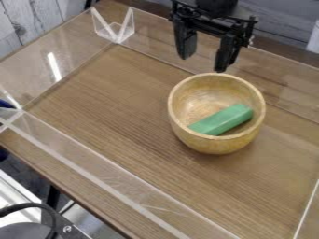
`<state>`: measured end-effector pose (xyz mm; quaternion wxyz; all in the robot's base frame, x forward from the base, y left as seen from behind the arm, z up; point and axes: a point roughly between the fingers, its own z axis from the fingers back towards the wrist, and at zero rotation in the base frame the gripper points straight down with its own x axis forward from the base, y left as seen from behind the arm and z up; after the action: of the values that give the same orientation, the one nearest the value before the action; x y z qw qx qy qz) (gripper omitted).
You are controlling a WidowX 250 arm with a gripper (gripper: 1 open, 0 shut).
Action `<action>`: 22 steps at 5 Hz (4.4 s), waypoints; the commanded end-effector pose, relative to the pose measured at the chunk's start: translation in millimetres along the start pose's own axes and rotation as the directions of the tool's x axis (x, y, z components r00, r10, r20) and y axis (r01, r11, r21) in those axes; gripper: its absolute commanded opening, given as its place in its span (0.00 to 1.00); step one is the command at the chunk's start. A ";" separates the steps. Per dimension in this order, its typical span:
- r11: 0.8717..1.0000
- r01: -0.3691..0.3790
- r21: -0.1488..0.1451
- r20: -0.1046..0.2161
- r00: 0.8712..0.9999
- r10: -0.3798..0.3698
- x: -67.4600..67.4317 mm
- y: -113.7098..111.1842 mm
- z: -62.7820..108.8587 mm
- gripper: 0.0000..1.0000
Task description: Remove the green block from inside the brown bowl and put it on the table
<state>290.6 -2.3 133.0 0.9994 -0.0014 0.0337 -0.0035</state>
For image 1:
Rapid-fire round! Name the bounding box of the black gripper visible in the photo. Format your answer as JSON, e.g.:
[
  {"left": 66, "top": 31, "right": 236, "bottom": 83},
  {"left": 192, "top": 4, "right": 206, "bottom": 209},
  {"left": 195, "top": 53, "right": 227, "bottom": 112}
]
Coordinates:
[{"left": 170, "top": 0, "right": 258, "bottom": 73}]

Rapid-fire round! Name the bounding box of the green rectangular block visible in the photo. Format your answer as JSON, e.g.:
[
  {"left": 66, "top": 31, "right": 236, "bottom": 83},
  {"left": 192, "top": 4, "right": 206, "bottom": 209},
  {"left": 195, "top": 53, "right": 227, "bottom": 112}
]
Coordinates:
[{"left": 188, "top": 104, "right": 254, "bottom": 136}]

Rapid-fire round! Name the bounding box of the brown wooden bowl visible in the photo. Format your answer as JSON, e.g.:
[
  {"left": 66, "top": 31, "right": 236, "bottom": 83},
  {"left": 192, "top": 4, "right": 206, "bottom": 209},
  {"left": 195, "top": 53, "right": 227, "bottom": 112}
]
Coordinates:
[{"left": 167, "top": 73, "right": 267, "bottom": 155}]

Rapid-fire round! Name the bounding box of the clear acrylic barrier wall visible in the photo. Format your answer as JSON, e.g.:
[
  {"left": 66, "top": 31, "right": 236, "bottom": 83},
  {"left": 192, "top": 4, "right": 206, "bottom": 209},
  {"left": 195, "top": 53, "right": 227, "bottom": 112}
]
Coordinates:
[{"left": 0, "top": 2, "right": 319, "bottom": 239}]

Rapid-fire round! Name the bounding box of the black metal base plate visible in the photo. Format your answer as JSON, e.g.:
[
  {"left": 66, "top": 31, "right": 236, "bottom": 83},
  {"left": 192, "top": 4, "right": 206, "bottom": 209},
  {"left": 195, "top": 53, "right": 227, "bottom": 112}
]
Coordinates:
[{"left": 40, "top": 212, "right": 92, "bottom": 239}]

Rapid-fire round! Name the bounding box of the black cable loop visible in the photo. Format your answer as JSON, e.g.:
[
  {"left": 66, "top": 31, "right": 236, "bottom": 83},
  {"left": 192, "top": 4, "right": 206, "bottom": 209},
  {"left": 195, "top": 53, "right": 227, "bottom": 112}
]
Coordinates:
[{"left": 0, "top": 202, "right": 59, "bottom": 239}]

